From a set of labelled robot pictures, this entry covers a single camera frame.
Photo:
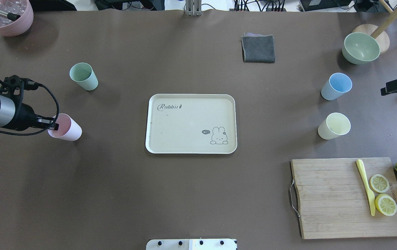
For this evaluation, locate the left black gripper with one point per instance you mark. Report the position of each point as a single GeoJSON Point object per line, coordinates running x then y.
{"type": "Point", "coordinates": [25, 119]}

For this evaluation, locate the pink cup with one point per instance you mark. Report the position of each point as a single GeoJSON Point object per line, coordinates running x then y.
{"type": "Point", "coordinates": [68, 129]}

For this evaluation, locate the blue cup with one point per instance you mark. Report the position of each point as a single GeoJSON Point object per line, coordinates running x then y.
{"type": "Point", "coordinates": [337, 85]}

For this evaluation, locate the cream rabbit tray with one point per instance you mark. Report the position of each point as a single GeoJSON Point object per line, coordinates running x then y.
{"type": "Point", "coordinates": [191, 124]}

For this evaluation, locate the green cup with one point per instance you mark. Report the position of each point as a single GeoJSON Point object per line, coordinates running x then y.
{"type": "Point", "coordinates": [83, 74]}

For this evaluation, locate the pink bowl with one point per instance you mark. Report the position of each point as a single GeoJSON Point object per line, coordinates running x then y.
{"type": "Point", "coordinates": [22, 8]}

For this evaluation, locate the grey folded cloth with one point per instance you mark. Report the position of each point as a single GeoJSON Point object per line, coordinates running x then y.
{"type": "Point", "coordinates": [258, 48]}

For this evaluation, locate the cream yellow cup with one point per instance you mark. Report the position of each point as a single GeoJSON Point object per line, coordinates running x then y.
{"type": "Point", "coordinates": [335, 125]}

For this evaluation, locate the wooden cutting board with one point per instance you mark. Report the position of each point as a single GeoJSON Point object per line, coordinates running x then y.
{"type": "Point", "coordinates": [332, 202]}

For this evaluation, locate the green bowl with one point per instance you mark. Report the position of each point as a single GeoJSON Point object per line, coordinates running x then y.
{"type": "Point", "coordinates": [360, 48]}

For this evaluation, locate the yellow plastic knife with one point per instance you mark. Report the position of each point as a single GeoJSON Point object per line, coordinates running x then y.
{"type": "Point", "coordinates": [369, 192]}

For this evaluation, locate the lemon half slice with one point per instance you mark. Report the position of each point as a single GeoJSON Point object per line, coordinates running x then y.
{"type": "Point", "coordinates": [379, 183]}
{"type": "Point", "coordinates": [385, 204]}

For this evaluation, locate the wooden cup stand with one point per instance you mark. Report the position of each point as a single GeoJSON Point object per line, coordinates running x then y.
{"type": "Point", "coordinates": [379, 32]}

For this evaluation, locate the left gripper camera mount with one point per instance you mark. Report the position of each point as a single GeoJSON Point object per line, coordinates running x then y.
{"type": "Point", "coordinates": [13, 88]}

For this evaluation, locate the aluminium frame post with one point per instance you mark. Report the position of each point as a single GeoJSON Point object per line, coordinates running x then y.
{"type": "Point", "coordinates": [193, 7]}

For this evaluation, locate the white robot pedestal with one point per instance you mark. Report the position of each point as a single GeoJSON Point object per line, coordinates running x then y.
{"type": "Point", "coordinates": [192, 244]}

